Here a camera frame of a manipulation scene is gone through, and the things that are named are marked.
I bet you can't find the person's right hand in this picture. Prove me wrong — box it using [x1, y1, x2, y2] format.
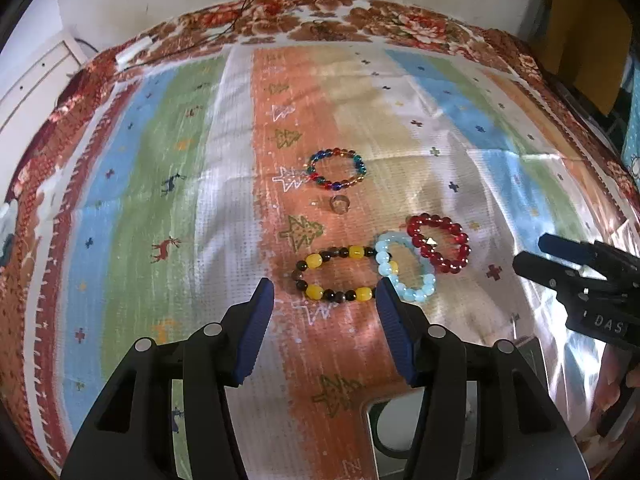
[595, 345, 640, 411]

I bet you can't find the brown hanging garment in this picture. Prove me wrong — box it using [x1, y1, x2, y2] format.
[542, 0, 633, 116]

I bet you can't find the white crumpled cloth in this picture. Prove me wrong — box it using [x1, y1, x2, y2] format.
[0, 200, 21, 266]

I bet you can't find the blue dotted cartoon cloth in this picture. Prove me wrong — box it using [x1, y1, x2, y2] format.
[620, 55, 640, 176]

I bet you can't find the yellow and brown bead bracelet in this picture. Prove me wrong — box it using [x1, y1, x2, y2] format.
[291, 245, 382, 305]

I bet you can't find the white wooden headboard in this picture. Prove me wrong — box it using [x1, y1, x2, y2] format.
[0, 30, 83, 131]

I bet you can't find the light blue bead bracelet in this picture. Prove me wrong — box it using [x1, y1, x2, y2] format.
[374, 231, 438, 306]

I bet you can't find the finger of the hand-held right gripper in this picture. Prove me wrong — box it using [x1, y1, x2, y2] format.
[513, 252, 608, 306]
[539, 233, 640, 281]

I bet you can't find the striped printed mat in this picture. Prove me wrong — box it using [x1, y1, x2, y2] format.
[30, 42, 626, 480]

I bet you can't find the multicolour glass bead bracelet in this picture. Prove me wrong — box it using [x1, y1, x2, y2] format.
[306, 147, 370, 192]

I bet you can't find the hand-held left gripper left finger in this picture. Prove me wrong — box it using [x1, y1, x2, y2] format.
[60, 277, 276, 480]

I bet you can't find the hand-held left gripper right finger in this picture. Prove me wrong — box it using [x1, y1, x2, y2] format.
[375, 276, 591, 480]

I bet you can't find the silver metal tin box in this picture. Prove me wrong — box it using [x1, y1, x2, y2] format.
[361, 337, 548, 480]

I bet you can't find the red bead bracelet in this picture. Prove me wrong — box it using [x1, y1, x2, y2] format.
[406, 213, 472, 276]

